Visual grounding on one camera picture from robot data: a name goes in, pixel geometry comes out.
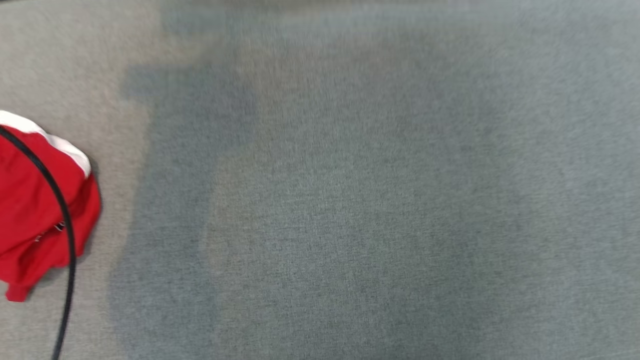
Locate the red shorts with white panel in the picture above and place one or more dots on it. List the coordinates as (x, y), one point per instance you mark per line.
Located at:
(30, 210)

